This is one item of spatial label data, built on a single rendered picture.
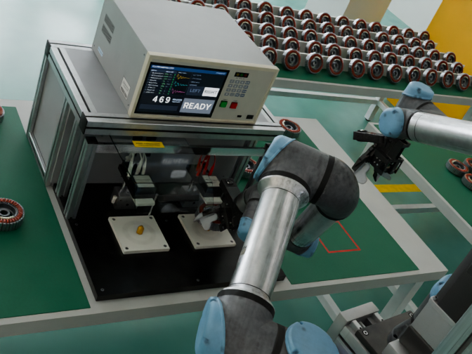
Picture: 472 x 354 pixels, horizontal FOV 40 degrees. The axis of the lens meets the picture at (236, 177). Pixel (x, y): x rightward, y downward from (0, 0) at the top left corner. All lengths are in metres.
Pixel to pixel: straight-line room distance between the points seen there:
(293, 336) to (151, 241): 0.89
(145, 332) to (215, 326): 1.65
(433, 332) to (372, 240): 1.27
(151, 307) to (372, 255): 0.95
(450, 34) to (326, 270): 3.62
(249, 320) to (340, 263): 1.17
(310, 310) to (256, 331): 2.09
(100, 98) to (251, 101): 0.46
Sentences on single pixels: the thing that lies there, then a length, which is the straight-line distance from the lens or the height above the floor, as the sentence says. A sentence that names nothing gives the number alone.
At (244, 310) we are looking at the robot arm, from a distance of 1.21.
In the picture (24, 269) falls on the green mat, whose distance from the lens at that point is 1.87.
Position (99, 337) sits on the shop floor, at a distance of 2.75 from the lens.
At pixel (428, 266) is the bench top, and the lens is 2.63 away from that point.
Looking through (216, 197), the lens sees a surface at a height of 0.88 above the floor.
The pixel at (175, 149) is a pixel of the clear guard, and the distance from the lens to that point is 1.92.
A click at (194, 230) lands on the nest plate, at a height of 0.78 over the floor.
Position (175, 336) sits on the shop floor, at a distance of 2.86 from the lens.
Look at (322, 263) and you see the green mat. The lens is 2.30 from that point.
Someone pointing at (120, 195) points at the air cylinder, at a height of 0.82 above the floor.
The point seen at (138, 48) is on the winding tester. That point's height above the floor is 1.29.
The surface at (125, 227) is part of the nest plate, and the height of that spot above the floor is 0.78.
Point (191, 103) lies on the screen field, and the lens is 1.94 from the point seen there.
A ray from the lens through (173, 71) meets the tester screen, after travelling 1.85.
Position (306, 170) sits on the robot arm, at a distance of 1.41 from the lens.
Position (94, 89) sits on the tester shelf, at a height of 1.11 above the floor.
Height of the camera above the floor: 2.08
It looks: 32 degrees down
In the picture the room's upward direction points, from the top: 25 degrees clockwise
